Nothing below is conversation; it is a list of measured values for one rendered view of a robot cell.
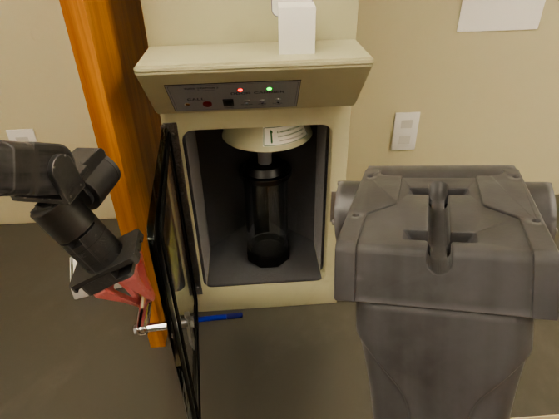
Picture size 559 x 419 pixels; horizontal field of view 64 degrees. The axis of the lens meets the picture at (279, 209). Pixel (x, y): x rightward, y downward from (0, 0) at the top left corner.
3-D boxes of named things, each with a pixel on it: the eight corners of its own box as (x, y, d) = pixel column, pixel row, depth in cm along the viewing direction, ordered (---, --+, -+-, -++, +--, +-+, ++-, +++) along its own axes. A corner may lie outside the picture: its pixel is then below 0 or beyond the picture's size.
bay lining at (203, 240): (210, 220, 115) (194, 86, 96) (309, 215, 116) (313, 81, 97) (204, 285, 95) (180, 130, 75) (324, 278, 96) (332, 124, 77)
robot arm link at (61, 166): (-18, 163, 50) (47, 166, 48) (43, 110, 58) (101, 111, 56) (34, 238, 58) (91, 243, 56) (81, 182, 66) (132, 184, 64)
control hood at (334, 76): (157, 109, 73) (146, 46, 67) (353, 101, 75) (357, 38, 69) (145, 137, 63) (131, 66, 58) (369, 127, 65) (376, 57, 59)
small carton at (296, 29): (279, 46, 66) (278, 2, 63) (313, 45, 66) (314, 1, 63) (279, 54, 62) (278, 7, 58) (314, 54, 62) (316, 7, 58)
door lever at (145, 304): (177, 290, 69) (175, 278, 68) (175, 337, 61) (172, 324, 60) (141, 295, 68) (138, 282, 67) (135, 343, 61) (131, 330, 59)
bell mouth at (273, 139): (223, 118, 94) (220, 92, 91) (306, 114, 95) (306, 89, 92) (220, 155, 79) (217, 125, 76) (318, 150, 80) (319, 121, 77)
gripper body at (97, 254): (86, 265, 65) (51, 230, 61) (146, 236, 64) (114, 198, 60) (76, 297, 60) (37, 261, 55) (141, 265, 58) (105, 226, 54)
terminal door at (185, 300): (196, 300, 95) (167, 124, 73) (197, 438, 69) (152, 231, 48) (192, 301, 95) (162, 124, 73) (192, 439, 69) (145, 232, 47)
